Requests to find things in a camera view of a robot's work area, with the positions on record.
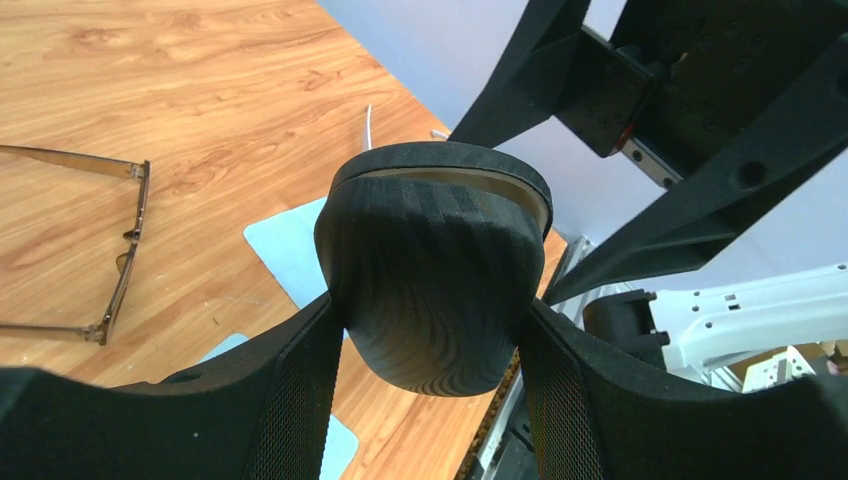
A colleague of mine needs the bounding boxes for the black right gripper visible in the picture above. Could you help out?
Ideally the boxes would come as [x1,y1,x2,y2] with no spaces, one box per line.
[449,0,847,305]

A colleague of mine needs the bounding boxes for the left blue cleaning cloth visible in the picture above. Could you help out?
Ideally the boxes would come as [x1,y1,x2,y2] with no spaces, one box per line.
[198,333,359,480]

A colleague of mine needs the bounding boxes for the blue cleaning cloth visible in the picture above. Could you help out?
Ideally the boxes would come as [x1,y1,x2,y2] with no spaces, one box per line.
[243,197,327,309]
[198,333,359,480]

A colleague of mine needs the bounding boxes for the brown frame sunglasses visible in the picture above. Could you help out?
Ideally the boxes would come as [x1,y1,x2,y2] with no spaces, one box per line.
[0,144,152,347]

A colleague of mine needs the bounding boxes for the black glasses case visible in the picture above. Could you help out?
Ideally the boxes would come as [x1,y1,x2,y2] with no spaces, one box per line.
[314,141,553,397]

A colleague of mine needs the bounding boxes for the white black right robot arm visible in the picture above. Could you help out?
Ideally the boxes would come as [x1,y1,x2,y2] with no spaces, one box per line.
[451,1,847,373]

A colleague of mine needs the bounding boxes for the white frame sunglasses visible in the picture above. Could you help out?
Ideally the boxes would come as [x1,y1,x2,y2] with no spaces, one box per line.
[362,104,449,151]

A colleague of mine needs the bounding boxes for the right blue cleaning cloth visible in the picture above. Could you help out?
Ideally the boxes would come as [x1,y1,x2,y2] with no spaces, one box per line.
[243,197,327,309]

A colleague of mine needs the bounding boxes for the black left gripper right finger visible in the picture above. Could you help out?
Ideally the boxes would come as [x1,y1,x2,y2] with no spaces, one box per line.
[518,301,847,479]

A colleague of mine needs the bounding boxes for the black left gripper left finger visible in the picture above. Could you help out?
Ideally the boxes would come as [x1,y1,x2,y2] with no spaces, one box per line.
[1,296,343,479]

